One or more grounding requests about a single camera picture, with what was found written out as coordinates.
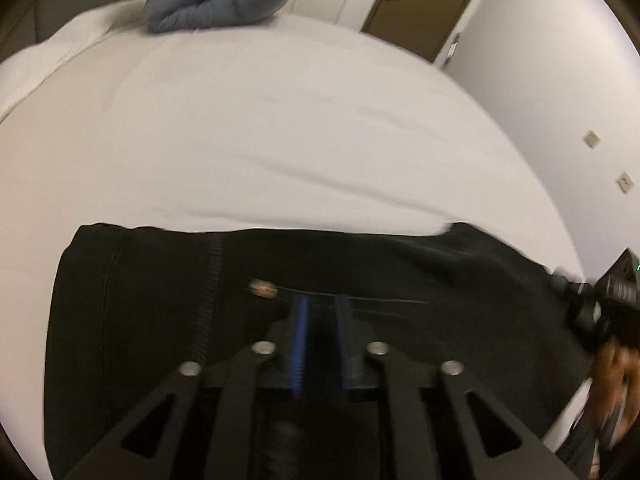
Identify person's right hand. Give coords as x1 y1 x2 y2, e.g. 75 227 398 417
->
585 339 640 453

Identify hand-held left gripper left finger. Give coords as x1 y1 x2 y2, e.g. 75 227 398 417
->
64 296 315 480

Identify black pants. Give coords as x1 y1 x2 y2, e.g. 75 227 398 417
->
44 222 597 480

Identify dark headboard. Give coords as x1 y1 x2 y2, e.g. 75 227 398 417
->
0 0 123 63

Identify brown wooden door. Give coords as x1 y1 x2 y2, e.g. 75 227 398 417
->
361 0 493 64

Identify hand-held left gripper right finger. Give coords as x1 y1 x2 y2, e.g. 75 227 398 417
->
334 294 582 480

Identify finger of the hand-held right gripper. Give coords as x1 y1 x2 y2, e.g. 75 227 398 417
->
550 267 603 333

